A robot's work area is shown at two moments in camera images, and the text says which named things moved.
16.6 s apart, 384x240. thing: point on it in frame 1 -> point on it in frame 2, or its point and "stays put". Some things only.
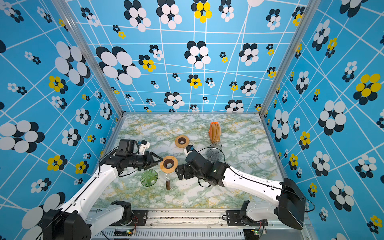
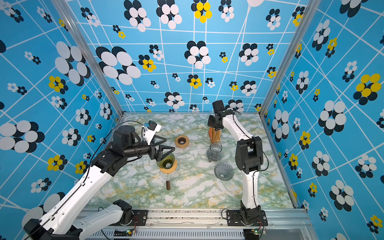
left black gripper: (150, 159) -> (155, 155)
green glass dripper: (149, 177) -> (166, 162)
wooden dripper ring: (182, 141) stays put
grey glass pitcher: (215, 153) stays put
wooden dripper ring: (168, 164) stays put
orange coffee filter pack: (215, 132) stays put
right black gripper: (186, 168) -> (210, 123)
